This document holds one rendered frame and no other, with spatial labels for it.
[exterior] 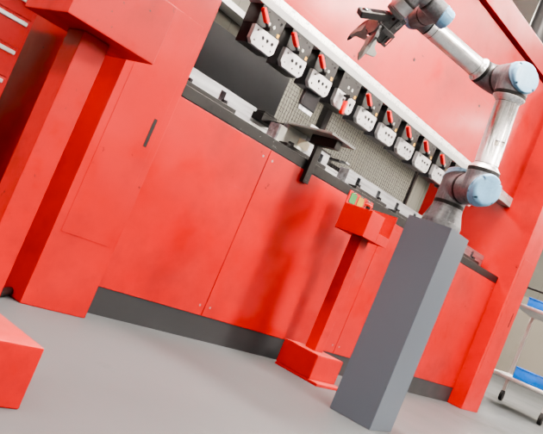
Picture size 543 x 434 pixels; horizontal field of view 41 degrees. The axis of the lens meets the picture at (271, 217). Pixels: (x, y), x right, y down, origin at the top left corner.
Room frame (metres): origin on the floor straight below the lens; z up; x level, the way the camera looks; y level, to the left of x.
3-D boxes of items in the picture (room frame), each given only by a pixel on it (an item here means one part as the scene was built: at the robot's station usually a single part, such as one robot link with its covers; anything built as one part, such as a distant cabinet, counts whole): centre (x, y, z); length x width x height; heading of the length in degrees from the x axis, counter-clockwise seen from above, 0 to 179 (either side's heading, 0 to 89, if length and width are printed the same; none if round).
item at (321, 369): (3.21, -0.42, 0.06); 0.25 x 0.20 x 0.12; 48
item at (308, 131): (3.12, -0.06, 1.00); 0.26 x 0.18 x 0.01; 47
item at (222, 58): (3.39, 0.58, 1.12); 1.13 x 0.02 x 0.44; 137
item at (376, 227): (3.23, -0.40, 0.75); 0.20 x 0.16 x 0.18; 138
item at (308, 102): (3.22, 0.05, 1.13); 0.10 x 0.02 x 0.10; 137
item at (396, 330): (2.70, -0.60, 0.39); 0.18 x 0.18 x 0.78; 52
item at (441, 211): (2.70, -0.60, 0.82); 0.15 x 0.15 x 0.10
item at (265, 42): (2.90, 0.33, 1.26); 0.15 x 0.09 x 0.17; 137
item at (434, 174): (4.08, -0.75, 1.26); 0.15 x 0.09 x 0.17; 137
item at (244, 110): (2.81, 0.42, 0.92); 0.50 x 0.06 x 0.10; 137
